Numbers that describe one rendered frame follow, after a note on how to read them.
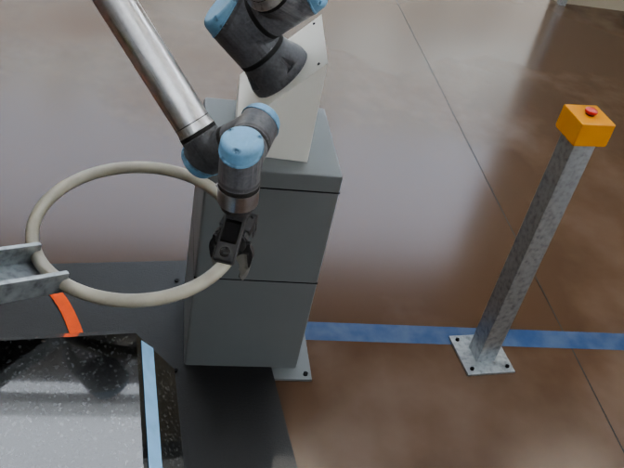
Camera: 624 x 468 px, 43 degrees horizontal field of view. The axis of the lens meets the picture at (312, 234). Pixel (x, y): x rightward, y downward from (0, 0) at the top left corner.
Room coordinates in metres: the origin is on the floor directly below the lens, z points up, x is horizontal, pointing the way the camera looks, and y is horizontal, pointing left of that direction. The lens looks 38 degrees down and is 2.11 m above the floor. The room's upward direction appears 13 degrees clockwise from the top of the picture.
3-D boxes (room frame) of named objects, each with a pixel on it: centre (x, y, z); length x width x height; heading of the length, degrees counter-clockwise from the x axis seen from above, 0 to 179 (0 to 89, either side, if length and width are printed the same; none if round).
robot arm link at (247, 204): (1.38, 0.18, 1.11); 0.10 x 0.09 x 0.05; 83
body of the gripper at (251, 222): (1.39, 0.17, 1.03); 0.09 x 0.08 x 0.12; 173
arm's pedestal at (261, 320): (2.08, 0.19, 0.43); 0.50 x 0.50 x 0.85; 15
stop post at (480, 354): (2.23, -0.74, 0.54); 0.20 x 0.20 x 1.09; 22
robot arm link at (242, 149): (1.38, 0.18, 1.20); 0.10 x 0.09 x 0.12; 176
